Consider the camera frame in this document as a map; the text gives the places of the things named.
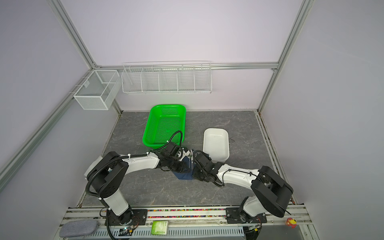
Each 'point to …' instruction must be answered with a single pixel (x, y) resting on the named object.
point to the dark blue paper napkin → (187, 174)
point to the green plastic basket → (164, 121)
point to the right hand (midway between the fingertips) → (192, 175)
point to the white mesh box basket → (96, 92)
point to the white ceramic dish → (216, 144)
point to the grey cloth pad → (78, 228)
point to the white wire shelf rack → (170, 77)
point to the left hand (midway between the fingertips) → (189, 172)
